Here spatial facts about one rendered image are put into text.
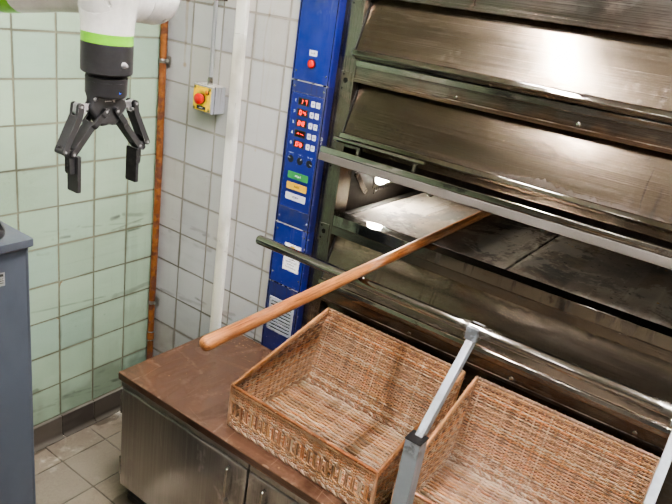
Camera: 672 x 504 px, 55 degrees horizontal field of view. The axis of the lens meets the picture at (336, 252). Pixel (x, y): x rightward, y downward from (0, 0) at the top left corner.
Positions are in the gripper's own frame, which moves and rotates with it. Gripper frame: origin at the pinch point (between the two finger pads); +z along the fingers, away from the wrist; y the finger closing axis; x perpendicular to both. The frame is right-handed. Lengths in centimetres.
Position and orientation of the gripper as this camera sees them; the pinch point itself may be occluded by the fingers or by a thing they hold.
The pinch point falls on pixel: (104, 180)
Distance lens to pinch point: 135.4
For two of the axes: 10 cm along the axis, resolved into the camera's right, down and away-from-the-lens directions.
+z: -1.6, 9.1, 3.8
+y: -5.4, 2.4, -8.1
